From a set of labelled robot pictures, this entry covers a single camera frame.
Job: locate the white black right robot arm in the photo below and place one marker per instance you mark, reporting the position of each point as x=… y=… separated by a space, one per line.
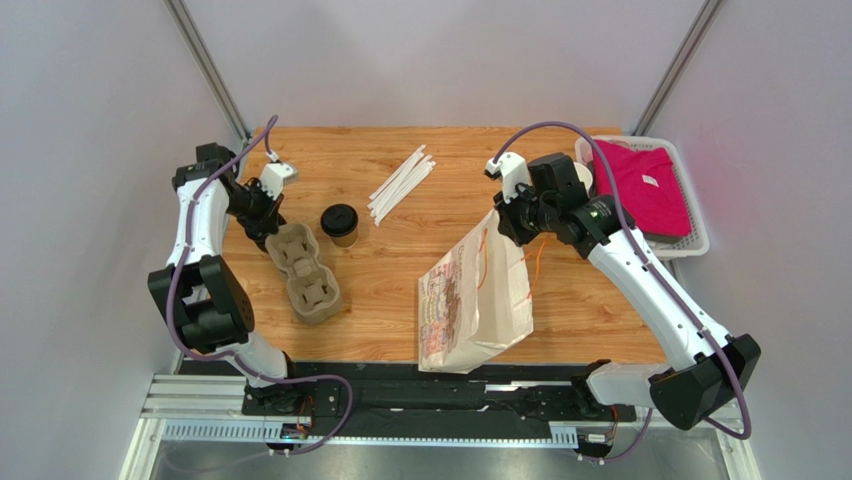
x=704 y=367

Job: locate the white paper takeout bag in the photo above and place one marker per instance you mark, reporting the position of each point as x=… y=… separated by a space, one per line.
x=474 y=303

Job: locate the white plastic laundry basket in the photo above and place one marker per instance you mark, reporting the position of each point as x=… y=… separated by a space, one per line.
x=697 y=242

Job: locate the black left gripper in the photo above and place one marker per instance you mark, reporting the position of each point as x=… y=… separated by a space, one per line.
x=268 y=222

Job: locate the white wrapped straws bundle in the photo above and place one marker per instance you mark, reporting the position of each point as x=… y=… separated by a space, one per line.
x=411 y=173

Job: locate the cardboard cup carrier tray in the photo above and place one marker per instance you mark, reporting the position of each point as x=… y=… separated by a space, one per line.
x=312 y=289

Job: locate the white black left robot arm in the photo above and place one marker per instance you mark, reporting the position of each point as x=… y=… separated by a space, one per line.
x=206 y=310

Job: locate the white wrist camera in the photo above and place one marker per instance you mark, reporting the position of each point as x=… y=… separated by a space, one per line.
x=276 y=175
x=511 y=170

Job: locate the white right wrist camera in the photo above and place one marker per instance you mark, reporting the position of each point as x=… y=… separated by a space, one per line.
x=511 y=170

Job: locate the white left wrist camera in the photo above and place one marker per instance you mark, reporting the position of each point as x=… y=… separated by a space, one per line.
x=276 y=175

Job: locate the aluminium frame rail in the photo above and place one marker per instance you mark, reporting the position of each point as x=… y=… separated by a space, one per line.
x=204 y=405

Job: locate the pink folded t-shirt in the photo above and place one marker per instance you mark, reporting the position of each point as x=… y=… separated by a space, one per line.
x=648 y=189

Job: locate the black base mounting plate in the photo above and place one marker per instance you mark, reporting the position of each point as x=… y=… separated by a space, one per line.
x=396 y=400

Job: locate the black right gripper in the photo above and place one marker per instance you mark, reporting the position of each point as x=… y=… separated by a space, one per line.
x=513 y=219

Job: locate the stack of paper cups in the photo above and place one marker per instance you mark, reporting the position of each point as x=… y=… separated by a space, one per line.
x=585 y=176

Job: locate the black plastic cup lid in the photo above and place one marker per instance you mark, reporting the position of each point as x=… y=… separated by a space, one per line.
x=339 y=220

